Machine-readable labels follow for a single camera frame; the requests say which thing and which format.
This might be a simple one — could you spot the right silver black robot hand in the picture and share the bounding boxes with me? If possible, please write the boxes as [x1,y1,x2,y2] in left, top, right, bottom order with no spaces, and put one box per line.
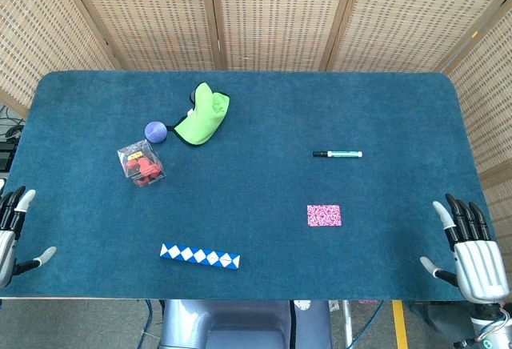
[419,193,506,305]

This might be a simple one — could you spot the blue felt table mat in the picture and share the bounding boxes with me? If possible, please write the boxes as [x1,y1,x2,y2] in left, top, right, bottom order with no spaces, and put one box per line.
[0,70,507,301]

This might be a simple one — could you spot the pink patterned card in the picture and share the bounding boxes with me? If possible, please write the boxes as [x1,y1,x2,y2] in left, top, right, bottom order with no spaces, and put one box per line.
[306,204,342,228]

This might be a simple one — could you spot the tangled dark cables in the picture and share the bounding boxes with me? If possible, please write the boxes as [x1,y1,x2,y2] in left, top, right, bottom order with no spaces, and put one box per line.
[0,104,26,142]

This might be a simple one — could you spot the blue cable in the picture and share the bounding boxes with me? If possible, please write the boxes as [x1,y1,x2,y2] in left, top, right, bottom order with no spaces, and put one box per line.
[350,300,386,349]
[142,299,158,340]

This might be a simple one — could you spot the purple foam ball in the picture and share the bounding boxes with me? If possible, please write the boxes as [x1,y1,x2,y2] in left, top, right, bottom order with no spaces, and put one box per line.
[144,121,168,144]

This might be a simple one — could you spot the woven wicker screen panel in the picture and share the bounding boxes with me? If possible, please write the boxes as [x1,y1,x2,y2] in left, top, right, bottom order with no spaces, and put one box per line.
[0,0,121,116]
[439,0,512,298]
[207,0,361,72]
[319,0,512,74]
[63,0,225,72]

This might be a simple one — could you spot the black equipment box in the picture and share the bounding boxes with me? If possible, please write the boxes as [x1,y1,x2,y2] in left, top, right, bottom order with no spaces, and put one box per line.
[0,142,19,173]

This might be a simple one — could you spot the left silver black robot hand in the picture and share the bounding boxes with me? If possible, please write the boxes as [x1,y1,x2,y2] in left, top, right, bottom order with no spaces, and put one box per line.
[0,187,58,290]

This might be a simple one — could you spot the white marker pen black cap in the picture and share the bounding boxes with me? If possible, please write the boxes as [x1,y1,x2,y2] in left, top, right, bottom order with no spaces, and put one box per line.
[312,150,364,158]

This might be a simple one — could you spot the blue white snake puzzle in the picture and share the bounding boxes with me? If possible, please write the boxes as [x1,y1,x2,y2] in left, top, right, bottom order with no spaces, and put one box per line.
[159,243,242,271]

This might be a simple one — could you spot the grey-blue robot torso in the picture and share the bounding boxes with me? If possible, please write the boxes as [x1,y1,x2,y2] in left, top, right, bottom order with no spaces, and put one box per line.
[159,299,333,349]

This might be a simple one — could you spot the clear box of red caps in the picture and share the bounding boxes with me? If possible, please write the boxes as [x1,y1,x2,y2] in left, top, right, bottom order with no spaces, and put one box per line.
[116,138,166,188]

